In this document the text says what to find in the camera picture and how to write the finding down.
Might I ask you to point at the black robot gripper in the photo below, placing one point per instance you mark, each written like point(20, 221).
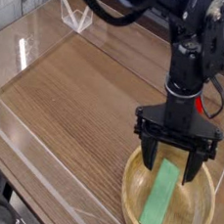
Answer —
point(177, 123)

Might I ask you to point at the green rectangular block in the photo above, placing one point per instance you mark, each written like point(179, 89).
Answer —
point(160, 195)

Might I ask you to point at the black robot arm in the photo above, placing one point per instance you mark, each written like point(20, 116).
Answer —
point(196, 29)

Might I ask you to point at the light wooden bowl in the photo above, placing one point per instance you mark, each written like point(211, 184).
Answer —
point(192, 203)

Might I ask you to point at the red plush strawberry toy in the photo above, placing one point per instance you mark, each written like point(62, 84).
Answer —
point(199, 106)

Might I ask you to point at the clear acrylic table barrier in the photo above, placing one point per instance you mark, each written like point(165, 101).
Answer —
point(67, 114)

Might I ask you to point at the clear acrylic corner bracket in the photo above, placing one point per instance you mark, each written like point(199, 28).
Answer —
point(77, 20)

